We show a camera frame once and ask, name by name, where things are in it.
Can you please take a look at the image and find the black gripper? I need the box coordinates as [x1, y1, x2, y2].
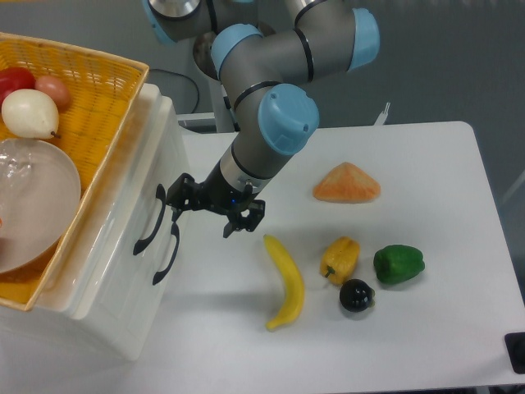
[166, 172, 266, 238]

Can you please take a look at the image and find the white drawer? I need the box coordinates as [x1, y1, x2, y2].
[101, 185, 180, 360]
[68, 85, 188, 324]

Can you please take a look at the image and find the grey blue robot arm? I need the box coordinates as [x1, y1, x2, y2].
[143, 1, 380, 236]

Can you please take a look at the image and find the white drawer cabinet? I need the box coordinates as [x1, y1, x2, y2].
[1, 84, 189, 393]

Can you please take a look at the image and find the yellow banana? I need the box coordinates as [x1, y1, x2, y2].
[263, 235, 305, 331]

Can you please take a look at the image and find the orange triangular bread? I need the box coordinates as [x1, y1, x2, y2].
[313, 162, 381, 204]

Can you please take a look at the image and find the yellow bell pepper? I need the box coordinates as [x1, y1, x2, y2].
[319, 236, 360, 286]

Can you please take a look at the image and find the yellow woven basket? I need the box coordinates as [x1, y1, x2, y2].
[1, 33, 149, 311]

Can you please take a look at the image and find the black round eggplant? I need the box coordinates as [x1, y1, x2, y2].
[340, 278, 375, 313]

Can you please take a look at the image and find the green bell pepper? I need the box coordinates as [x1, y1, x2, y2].
[373, 245, 425, 285]

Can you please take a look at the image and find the pink peach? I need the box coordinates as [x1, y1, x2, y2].
[34, 76, 71, 110]

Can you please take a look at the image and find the clear plastic wrap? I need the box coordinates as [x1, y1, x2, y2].
[1, 139, 33, 199]

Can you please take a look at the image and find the white pear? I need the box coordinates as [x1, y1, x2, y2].
[1, 89, 59, 140]

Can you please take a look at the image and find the red apple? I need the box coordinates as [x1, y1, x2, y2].
[0, 67, 36, 103]

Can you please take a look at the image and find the black device at edge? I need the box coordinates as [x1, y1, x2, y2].
[504, 332, 525, 374]

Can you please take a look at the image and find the black cable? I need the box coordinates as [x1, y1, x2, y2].
[148, 67, 200, 116]

